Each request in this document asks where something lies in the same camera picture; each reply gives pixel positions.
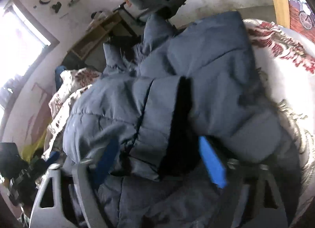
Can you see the floral white red bedspread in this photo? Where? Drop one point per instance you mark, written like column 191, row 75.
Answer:
column 251, row 197

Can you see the wooden desk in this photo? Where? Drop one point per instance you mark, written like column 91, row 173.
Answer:
column 88, row 50

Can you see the yellow green cloth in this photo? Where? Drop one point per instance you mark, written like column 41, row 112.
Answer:
column 34, row 150

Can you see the dark navy padded jacket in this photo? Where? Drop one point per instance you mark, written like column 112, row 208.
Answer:
column 157, row 98

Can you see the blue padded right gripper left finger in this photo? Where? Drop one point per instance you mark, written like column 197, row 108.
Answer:
column 105, row 162

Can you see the window with wooden frame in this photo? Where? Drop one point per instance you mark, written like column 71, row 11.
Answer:
column 25, row 43

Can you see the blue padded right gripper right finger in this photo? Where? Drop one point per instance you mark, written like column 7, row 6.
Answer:
column 215, row 169

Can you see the blue pillow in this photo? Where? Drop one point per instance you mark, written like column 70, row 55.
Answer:
column 58, row 79

